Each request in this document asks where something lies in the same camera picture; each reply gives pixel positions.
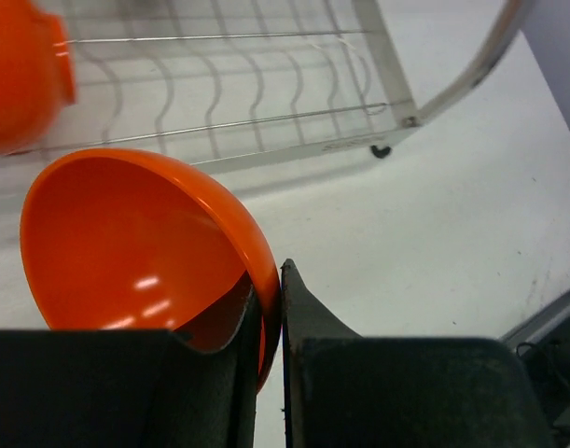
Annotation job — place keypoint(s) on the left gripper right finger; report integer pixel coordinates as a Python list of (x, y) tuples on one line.
[(346, 390)]

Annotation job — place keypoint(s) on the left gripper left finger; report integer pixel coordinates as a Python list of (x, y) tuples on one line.
[(134, 388)]

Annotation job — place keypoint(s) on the steel two-tier dish rack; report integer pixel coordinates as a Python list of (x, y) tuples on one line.
[(227, 85)]

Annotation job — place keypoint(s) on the orange bowl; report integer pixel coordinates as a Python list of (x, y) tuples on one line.
[(37, 79), (117, 238)]

